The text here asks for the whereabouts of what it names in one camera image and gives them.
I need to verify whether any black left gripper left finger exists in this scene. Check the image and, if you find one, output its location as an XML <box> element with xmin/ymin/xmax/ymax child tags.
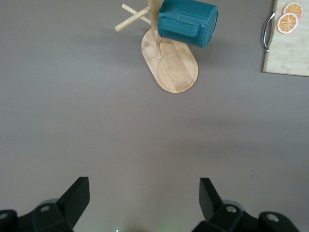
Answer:
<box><xmin>0</xmin><ymin>176</ymin><xmax>90</xmax><ymax>232</ymax></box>

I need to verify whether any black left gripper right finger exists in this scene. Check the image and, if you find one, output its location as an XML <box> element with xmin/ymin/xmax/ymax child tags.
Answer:
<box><xmin>193</xmin><ymin>177</ymin><xmax>300</xmax><ymax>232</ymax></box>

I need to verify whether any teal cup yellow inside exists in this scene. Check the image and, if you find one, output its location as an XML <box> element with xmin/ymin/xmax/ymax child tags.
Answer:
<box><xmin>157</xmin><ymin>0</ymin><xmax>219</xmax><ymax>49</ymax></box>

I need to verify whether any wooden mug tree rack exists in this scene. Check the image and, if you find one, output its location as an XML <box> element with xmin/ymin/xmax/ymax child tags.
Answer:
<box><xmin>114</xmin><ymin>0</ymin><xmax>199</xmax><ymax>94</ymax></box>

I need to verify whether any bamboo cutting board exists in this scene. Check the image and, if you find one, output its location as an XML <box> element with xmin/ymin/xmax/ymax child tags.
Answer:
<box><xmin>262</xmin><ymin>0</ymin><xmax>309</xmax><ymax>77</ymax></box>

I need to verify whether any orange slice toy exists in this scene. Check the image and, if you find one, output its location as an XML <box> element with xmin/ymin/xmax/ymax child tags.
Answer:
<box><xmin>282</xmin><ymin>1</ymin><xmax>304</xmax><ymax>20</ymax></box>
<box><xmin>277</xmin><ymin>13</ymin><xmax>299</xmax><ymax>35</ymax></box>

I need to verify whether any metal cutting board handle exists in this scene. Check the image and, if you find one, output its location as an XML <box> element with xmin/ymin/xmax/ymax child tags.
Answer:
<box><xmin>261</xmin><ymin>13</ymin><xmax>276</xmax><ymax>54</ymax></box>

